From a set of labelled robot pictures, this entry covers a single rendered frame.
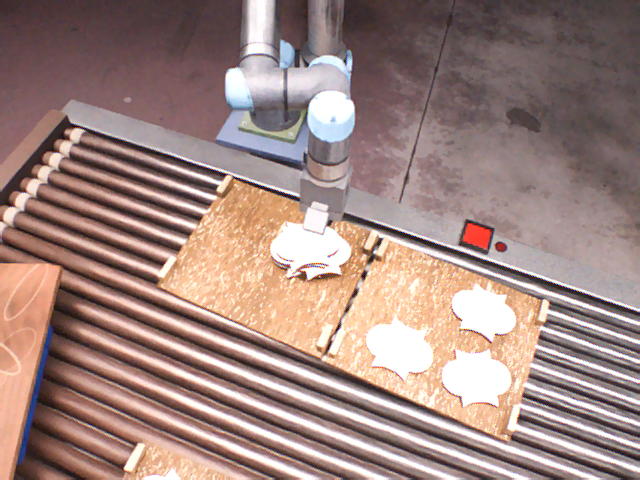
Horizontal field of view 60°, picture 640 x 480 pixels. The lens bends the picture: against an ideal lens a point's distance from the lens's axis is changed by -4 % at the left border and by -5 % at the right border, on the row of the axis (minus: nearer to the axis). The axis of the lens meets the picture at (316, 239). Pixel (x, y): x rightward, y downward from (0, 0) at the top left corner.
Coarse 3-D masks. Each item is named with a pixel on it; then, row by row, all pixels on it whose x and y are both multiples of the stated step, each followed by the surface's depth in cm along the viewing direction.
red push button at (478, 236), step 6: (468, 228) 144; (474, 228) 144; (480, 228) 144; (468, 234) 143; (474, 234) 143; (480, 234) 143; (486, 234) 143; (462, 240) 142; (468, 240) 142; (474, 240) 142; (480, 240) 142; (486, 240) 142; (480, 246) 141; (486, 246) 141
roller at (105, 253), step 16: (0, 208) 143; (16, 208) 144; (16, 224) 142; (32, 224) 141; (48, 224) 141; (64, 240) 139; (80, 240) 139; (96, 256) 138; (112, 256) 137; (128, 256) 137; (144, 272) 135; (528, 400) 121; (528, 416) 120; (544, 416) 119; (560, 416) 119; (576, 432) 118; (592, 432) 117; (608, 432) 117; (624, 448) 116
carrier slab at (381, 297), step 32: (384, 256) 137; (416, 256) 138; (384, 288) 133; (416, 288) 133; (448, 288) 133; (352, 320) 128; (384, 320) 128; (416, 320) 128; (448, 320) 129; (352, 352) 124; (448, 352) 124; (480, 352) 125; (512, 352) 125; (384, 384) 120; (416, 384) 120; (512, 384) 121; (448, 416) 117; (480, 416) 117
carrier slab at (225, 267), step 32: (256, 192) 147; (224, 224) 141; (256, 224) 141; (352, 224) 142; (192, 256) 135; (224, 256) 136; (256, 256) 136; (352, 256) 137; (160, 288) 131; (192, 288) 131; (224, 288) 131; (256, 288) 131; (288, 288) 132; (320, 288) 132; (352, 288) 132; (256, 320) 127; (288, 320) 127; (320, 320) 128; (320, 352) 123
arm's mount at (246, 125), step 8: (248, 112) 169; (304, 112) 169; (248, 120) 167; (304, 120) 170; (240, 128) 166; (248, 128) 166; (256, 128) 166; (296, 128) 166; (264, 136) 166; (272, 136) 165; (280, 136) 164; (288, 136) 164; (296, 136) 166
